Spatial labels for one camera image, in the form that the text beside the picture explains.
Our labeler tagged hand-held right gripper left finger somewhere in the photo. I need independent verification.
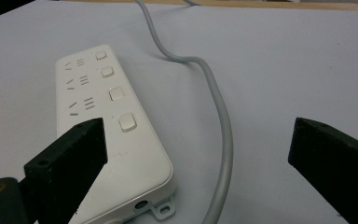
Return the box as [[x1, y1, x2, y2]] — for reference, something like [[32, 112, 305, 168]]
[[23, 117, 109, 224]]

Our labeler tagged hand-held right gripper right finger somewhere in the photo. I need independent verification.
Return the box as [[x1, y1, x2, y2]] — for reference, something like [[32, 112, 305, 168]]
[[287, 117, 358, 224]]

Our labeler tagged white power strip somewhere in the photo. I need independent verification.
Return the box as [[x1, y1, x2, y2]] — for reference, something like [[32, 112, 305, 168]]
[[55, 43, 177, 224]]

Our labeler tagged grey power cable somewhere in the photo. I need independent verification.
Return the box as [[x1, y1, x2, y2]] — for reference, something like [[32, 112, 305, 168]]
[[134, 0, 234, 224]]

